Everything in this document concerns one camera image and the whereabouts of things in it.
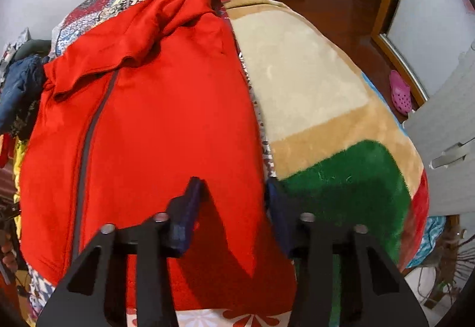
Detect light blue cloth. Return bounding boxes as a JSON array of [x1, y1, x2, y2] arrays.
[[407, 215, 447, 269]]

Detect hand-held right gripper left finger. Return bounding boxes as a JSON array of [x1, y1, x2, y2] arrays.
[[35, 176, 205, 327]]

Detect grey cushion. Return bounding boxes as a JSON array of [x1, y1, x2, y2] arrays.
[[15, 39, 51, 61]]

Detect multicolour plush blanket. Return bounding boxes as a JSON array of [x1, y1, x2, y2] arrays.
[[221, 0, 431, 327]]

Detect dark patterned folded cloth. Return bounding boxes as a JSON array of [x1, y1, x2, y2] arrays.
[[9, 101, 40, 141]]

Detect person's left hand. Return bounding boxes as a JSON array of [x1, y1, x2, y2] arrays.
[[0, 230, 18, 274]]

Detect yellow cloth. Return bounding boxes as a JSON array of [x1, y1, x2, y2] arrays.
[[12, 138, 23, 202]]

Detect folded blue jeans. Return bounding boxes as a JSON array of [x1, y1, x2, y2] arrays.
[[0, 54, 50, 135]]

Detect red zip jacket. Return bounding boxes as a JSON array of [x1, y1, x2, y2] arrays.
[[18, 0, 300, 313]]

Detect pile of clutter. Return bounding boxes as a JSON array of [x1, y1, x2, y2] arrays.
[[0, 26, 31, 69]]

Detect white ribbed panel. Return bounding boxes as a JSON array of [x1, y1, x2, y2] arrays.
[[402, 64, 475, 217]]

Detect pink clog shoe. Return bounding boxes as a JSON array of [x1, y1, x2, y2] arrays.
[[388, 69, 413, 116]]

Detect white standing fan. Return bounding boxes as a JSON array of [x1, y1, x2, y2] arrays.
[[404, 223, 473, 310]]

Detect white red floral sheet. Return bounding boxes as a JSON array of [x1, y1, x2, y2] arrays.
[[126, 308, 295, 327]]

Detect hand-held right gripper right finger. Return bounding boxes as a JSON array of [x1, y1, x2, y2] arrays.
[[265, 177, 431, 327]]

